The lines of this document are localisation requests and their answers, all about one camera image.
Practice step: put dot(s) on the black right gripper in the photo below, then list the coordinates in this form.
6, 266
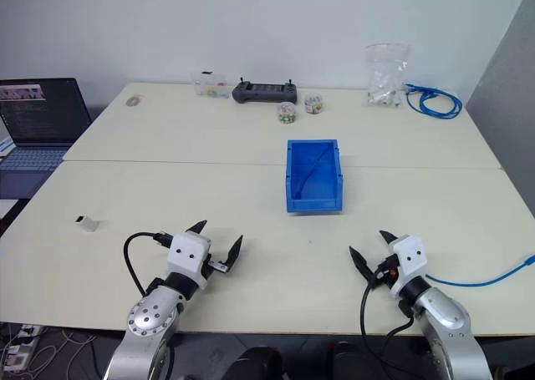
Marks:
385, 271

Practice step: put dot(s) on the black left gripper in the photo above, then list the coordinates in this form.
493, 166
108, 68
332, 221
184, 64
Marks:
218, 266

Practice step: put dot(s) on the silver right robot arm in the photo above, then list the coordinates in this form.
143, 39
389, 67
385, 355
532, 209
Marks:
443, 313

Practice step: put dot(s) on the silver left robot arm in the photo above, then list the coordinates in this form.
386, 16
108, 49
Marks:
150, 313

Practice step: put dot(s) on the small white block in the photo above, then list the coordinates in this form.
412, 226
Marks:
88, 223

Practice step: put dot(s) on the blue plastic storage bin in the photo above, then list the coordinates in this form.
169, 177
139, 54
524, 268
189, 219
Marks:
313, 204

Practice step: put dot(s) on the dark rounded shape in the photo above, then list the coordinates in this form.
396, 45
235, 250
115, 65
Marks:
255, 365

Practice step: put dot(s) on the small jar of coloured bits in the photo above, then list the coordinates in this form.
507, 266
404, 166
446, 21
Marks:
314, 104
286, 112

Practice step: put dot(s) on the black remote controller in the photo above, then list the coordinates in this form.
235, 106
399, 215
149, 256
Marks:
265, 92

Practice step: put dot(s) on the clear plastic box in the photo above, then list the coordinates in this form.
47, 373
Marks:
209, 84

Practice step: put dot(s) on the clear bag of connectors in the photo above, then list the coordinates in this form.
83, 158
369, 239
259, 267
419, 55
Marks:
384, 79

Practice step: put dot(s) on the open dark laptop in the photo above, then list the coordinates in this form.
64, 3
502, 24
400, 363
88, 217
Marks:
37, 117

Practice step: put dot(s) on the white power strip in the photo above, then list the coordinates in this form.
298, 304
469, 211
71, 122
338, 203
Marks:
18, 346

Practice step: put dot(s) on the white blue-striped box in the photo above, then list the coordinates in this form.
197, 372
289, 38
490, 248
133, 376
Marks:
6, 147

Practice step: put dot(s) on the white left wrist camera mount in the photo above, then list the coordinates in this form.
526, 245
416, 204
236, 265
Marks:
188, 254

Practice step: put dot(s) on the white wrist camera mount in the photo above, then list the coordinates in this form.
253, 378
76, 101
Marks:
188, 254
411, 259

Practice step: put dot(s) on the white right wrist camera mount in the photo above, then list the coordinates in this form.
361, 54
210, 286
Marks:
411, 259

